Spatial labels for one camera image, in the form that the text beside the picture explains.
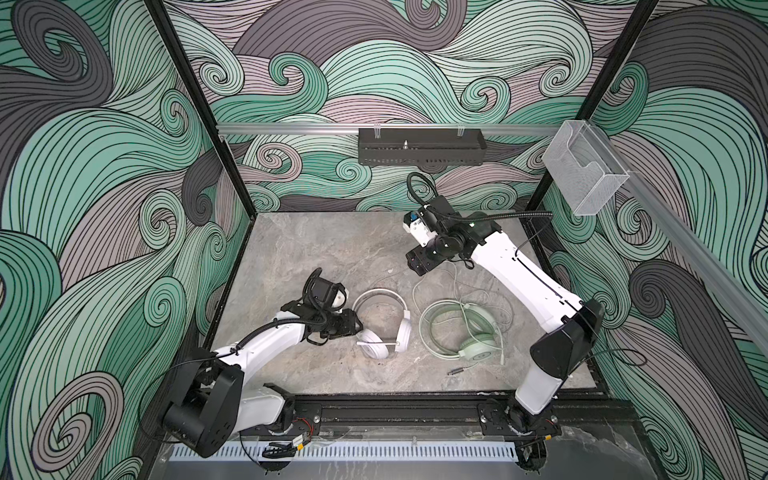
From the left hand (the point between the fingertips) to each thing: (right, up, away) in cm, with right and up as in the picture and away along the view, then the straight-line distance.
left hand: (358, 326), depth 84 cm
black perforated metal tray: (+20, +56, +13) cm, 61 cm away
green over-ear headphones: (+34, -2, -6) cm, 35 cm away
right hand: (+18, +20, -5) cm, 28 cm away
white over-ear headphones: (+4, -3, -7) cm, 8 cm away
